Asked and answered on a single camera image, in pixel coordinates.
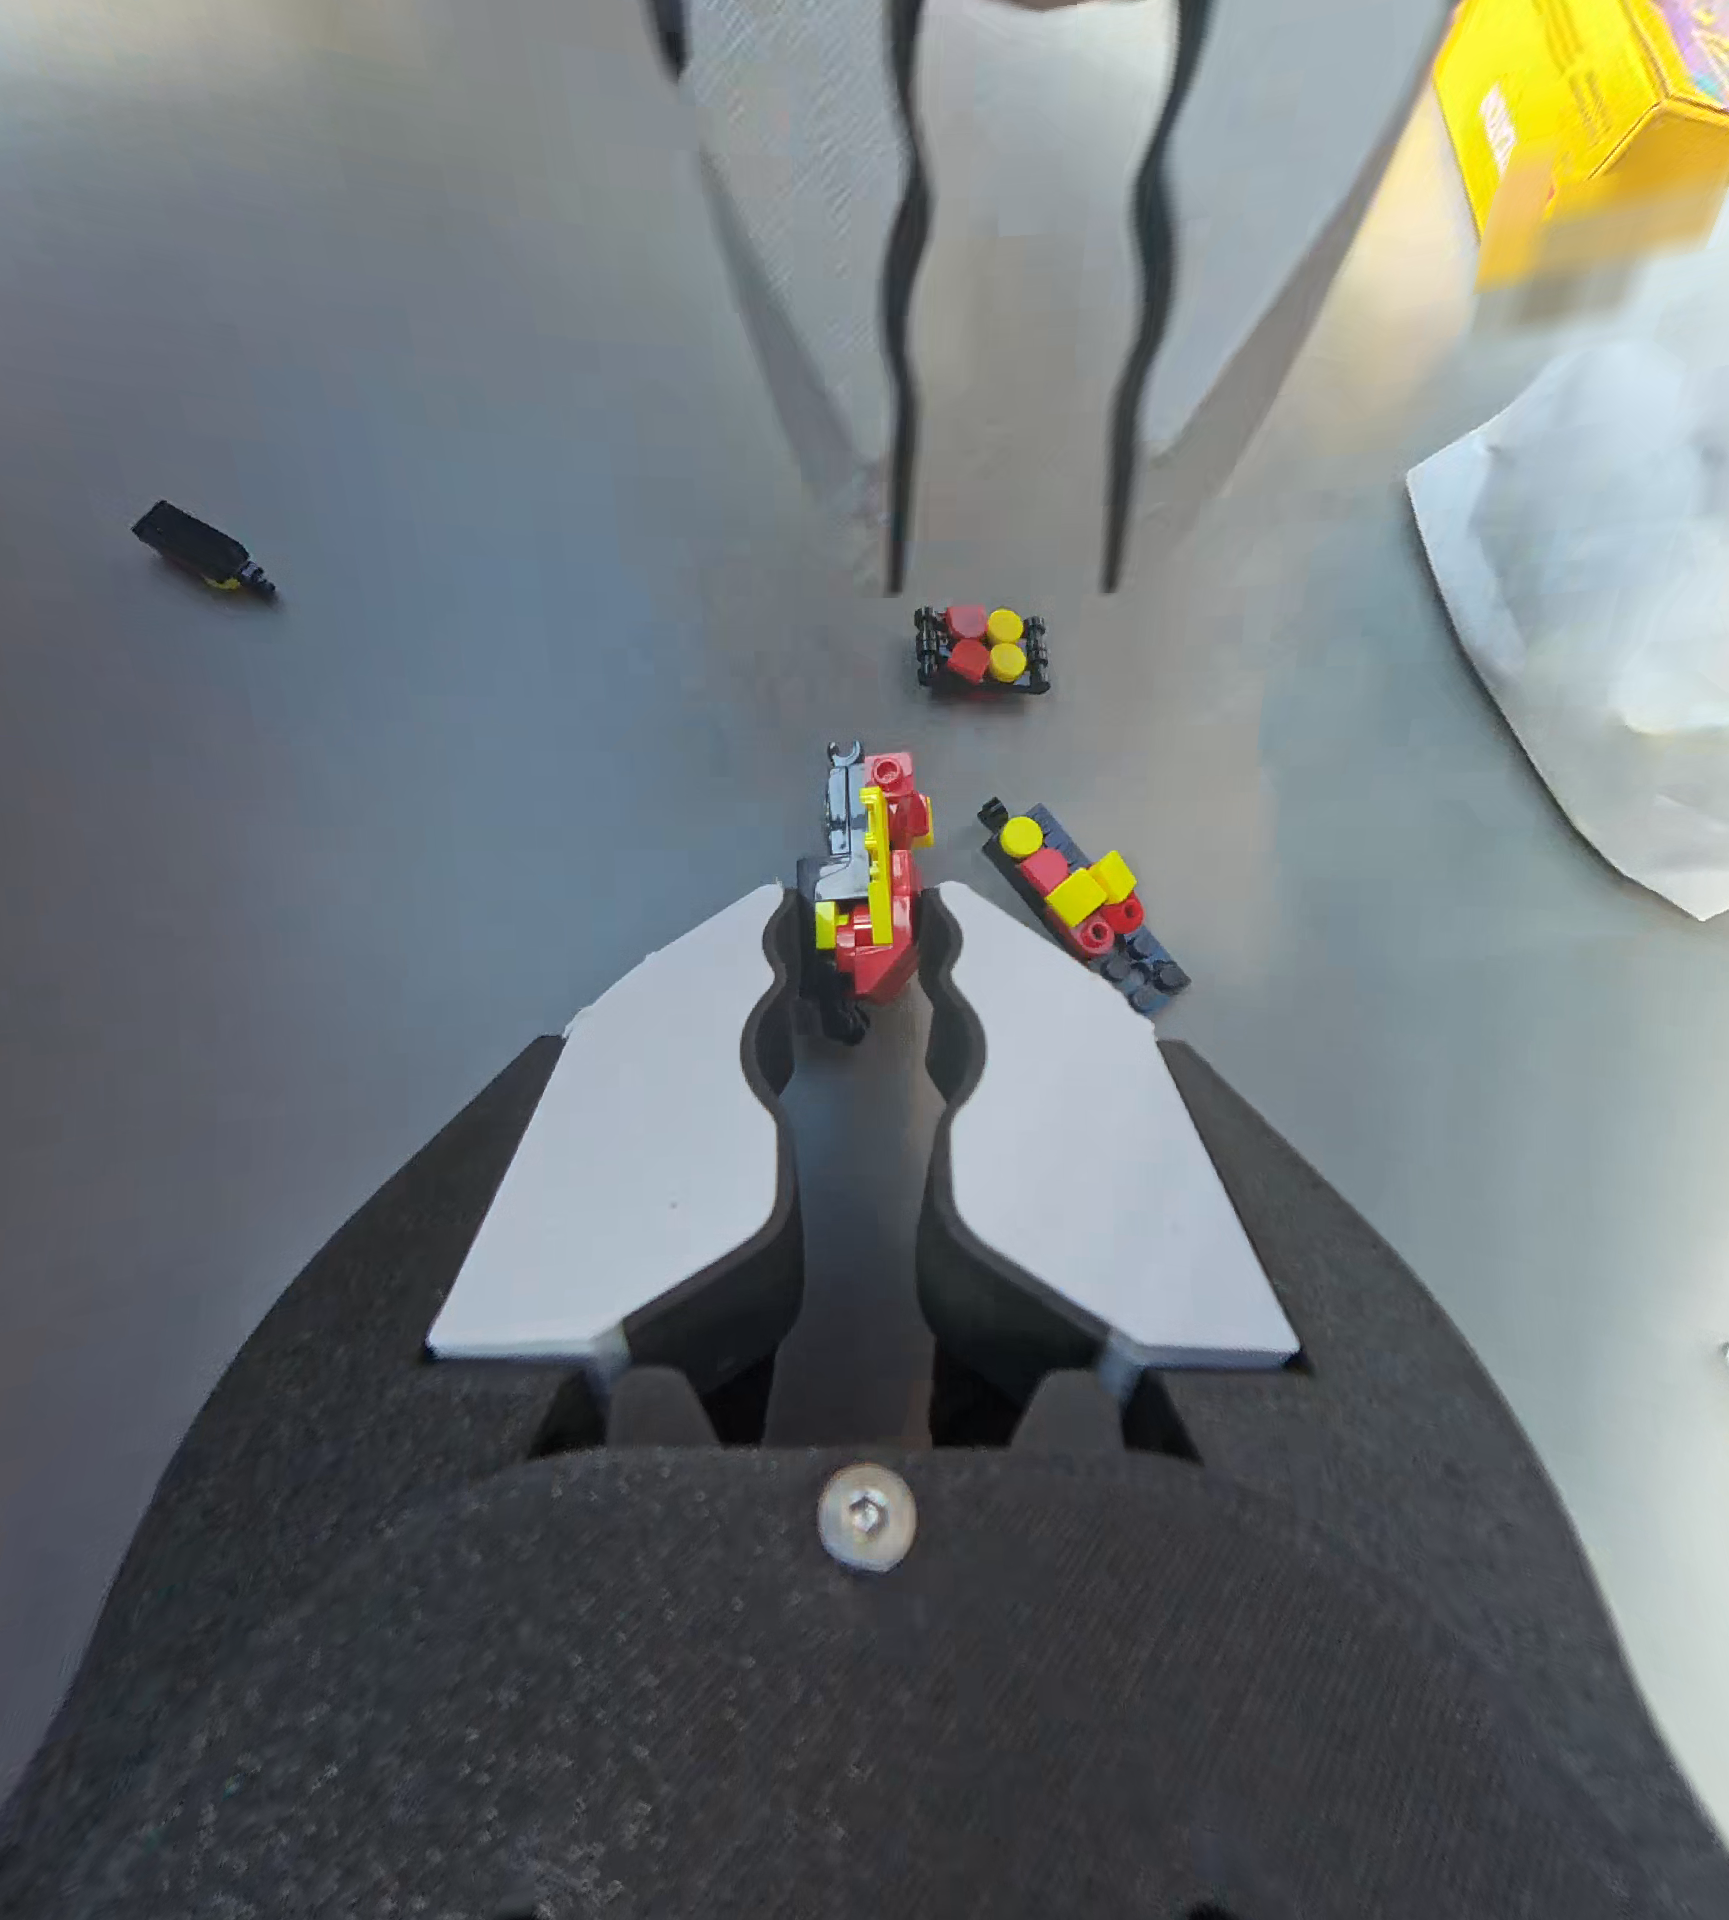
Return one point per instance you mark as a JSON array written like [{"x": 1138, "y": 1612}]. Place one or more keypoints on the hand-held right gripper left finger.
[{"x": 611, "y": 1200}]

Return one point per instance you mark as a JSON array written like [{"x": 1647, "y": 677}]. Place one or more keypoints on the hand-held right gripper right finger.
[{"x": 1118, "y": 1200}]

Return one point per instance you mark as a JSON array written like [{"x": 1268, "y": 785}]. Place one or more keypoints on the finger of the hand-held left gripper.
[
  {"x": 1286, "y": 181},
  {"x": 804, "y": 210}
]

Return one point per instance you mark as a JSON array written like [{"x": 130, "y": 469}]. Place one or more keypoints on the long black studded lego strip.
[{"x": 1088, "y": 894}]

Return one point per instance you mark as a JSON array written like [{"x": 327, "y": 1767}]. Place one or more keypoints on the black red yellow lego build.
[{"x": 871, "y": 886}]

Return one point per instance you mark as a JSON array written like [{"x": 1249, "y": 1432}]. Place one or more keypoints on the black red yellow brick plate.
[{"x": 980, "y": 649}]

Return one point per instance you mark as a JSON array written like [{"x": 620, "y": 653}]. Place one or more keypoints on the torn printed white paper bag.
[{"x": 1675, "y": 571}]

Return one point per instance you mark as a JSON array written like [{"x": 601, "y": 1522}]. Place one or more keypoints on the colourful cardboard lego box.
[{"x": 1600, "y": 107}]

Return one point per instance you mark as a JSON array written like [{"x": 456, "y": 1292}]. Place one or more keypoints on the black yellow lego slope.
[{"x": 198, "y": 551}]

